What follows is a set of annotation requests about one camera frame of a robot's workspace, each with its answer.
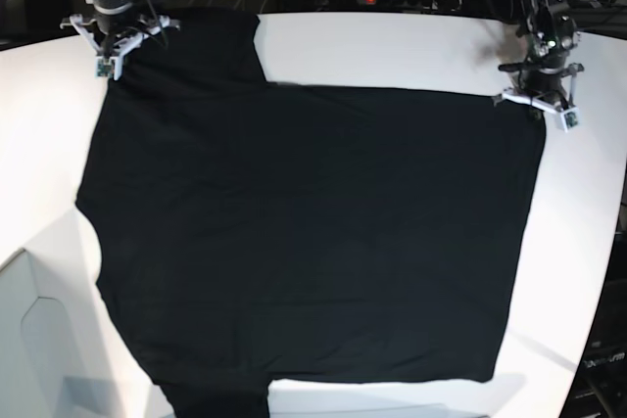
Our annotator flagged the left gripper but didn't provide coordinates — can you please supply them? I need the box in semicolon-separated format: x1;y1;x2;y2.
492;53;585;120

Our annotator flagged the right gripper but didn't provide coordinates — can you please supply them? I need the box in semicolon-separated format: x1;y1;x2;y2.
60;0;181;80

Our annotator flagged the black T-shirt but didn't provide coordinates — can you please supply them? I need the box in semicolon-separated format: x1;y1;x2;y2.
76;9;546;417

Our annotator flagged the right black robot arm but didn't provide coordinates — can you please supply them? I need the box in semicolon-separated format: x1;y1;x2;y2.
60;0;180;80

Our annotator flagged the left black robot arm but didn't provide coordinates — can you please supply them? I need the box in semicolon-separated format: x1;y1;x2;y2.
485;0;584;131

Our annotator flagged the grey robot base cover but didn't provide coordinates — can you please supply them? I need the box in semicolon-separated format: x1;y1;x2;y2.
1;250;101;417

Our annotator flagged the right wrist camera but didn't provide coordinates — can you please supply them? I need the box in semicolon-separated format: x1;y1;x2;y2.
96;57;115;78

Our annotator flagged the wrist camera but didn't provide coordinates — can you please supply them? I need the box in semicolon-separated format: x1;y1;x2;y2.
96;57;115;78
558;107;580;132

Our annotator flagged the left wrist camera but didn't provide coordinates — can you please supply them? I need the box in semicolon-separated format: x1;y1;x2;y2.
558;107;580;132

